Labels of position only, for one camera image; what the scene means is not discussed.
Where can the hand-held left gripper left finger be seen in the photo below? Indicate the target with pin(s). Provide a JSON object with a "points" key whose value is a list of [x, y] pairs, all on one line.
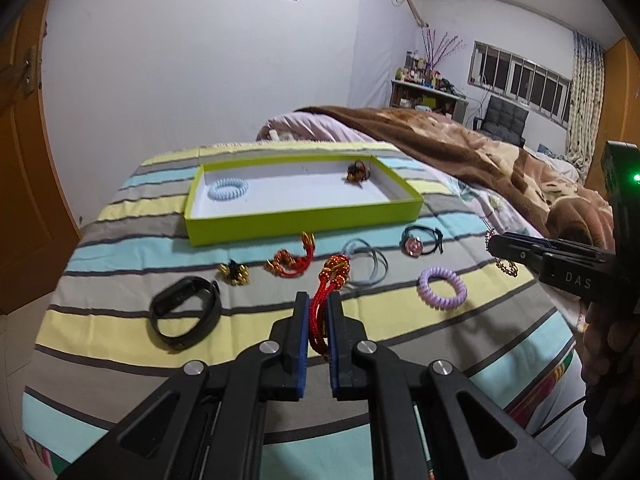
{"points": [[301, 345]]}

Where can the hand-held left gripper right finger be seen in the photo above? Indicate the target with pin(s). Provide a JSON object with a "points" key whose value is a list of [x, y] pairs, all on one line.
{"points": [[332, 345]]}

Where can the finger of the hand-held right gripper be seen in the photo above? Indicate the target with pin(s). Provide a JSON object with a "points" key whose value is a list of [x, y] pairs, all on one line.
{"points": [[575, 280], [575, 250]]}

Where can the black fitness band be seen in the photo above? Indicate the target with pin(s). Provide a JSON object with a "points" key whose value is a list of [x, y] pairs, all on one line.
{"points": [[212, 310]]}

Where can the green cardboard box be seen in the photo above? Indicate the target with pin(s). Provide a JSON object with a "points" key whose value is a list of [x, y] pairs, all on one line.
{"points": [[300, 192]]}

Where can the person's right hand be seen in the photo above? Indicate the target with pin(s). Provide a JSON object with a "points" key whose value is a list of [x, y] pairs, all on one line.
{"points": [[600, 345]]}

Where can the white blue bedding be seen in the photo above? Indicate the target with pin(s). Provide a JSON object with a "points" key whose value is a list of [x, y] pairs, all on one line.
{"points": [[555, 160]]}

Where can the orange wooden wardrobe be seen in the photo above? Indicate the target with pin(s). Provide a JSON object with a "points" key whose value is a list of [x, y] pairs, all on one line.
{"points": [[620, 100]]}

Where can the patterned curtain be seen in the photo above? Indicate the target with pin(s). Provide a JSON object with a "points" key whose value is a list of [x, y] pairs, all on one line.
{"points": [[585, 100]]}

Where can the black chair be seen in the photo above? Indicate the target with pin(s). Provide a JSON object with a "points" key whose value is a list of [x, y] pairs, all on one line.
{"points": [[505, 117]]}

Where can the brown patterned blanket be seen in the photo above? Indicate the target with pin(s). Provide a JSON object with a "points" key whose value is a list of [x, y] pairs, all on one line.
{"points": [[450, 145]]}

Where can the barred window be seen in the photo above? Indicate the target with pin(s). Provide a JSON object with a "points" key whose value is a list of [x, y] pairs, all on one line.
{"points": [[520, 80]]}

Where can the striped bed sheet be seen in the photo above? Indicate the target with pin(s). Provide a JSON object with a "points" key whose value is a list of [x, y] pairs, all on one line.
{"points": [[125, 240]]}

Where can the wooden shelf unit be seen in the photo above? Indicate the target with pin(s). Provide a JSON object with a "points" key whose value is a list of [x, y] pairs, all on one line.
{"points": [[425, 97]]}

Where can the pink quilt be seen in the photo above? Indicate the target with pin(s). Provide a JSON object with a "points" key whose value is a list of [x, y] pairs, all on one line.
{"points": [[310, 127]]}

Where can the row of bottles and jars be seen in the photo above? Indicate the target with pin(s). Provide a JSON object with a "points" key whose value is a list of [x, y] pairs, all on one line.
{"points": [[420, 72]]}

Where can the purple flower branches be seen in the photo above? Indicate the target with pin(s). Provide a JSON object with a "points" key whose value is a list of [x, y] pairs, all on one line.
{"points": [[437, 50]]}

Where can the wooden door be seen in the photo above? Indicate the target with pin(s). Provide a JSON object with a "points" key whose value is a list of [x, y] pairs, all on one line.
{"points": [[30, 185]]}

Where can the metal door latch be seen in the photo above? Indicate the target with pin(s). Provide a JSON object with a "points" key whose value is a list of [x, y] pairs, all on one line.
{"points": [[31, 70]]}

